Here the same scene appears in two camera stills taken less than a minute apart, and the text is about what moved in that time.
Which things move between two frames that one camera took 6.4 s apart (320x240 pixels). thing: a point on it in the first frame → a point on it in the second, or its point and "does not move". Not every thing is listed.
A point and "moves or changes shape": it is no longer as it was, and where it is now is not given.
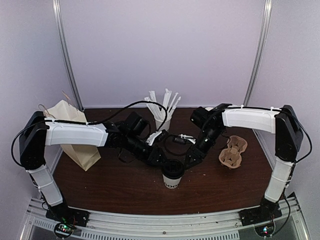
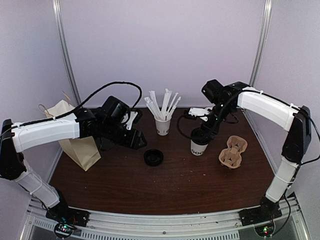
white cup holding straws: [165, 126] does not move
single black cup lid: [172, 169] moves or changes shape
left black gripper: [153, 156] → [132, 141]
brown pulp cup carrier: [230, 157] does not move
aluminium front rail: [216, 225] does not move
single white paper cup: [171, 183] moves or changes shape
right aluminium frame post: [267, 7] does not move
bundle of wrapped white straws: [158, 110] does not move
